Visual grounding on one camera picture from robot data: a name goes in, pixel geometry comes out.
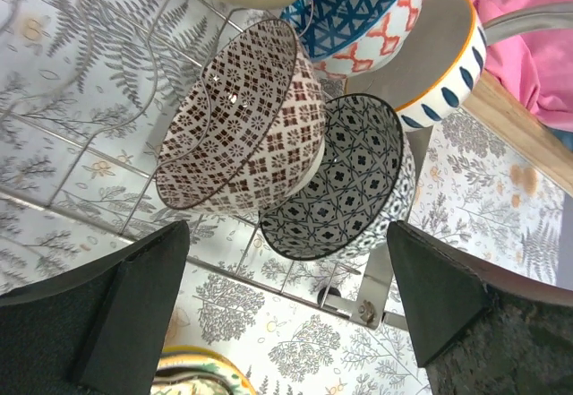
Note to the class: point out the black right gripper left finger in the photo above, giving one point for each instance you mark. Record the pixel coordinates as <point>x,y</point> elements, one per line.
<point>96,329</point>

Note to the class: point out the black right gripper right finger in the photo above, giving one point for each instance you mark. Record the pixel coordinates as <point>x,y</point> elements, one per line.
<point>477,328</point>

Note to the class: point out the black white patterned bowl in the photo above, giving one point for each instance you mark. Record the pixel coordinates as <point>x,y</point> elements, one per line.
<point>366,180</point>

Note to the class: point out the brown lattice patterned bowl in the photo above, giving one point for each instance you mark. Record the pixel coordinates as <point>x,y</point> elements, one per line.
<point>251,129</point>

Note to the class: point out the striped white bowl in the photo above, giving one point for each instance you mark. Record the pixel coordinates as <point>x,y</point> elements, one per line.
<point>436,68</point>

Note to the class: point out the steel two-tier dish rack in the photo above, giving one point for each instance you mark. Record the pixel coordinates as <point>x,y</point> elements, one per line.
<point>98,120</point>

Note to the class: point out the blue triangle patterned bowl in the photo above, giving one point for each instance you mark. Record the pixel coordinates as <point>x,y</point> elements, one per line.
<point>326,26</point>

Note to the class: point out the red diamond white bowl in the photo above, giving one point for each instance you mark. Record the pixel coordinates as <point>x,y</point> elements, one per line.
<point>376,47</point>

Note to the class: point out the yellow rimmed floral bowl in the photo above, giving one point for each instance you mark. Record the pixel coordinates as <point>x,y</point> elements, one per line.
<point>194,370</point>

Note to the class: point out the scalloped green orange bowl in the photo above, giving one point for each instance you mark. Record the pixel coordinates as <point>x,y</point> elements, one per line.
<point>190,383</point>

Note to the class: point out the pink t-shirt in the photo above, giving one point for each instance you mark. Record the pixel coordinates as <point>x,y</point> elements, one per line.
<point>535,66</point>

